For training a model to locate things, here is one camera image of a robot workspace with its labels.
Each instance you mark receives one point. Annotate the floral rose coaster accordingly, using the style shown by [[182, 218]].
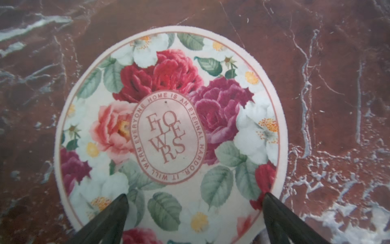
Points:
[[186, 125]]

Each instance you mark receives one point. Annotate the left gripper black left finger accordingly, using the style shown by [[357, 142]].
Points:
[[107, 227]]

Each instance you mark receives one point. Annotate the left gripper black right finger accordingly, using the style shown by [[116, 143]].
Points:
[[285, 227]]

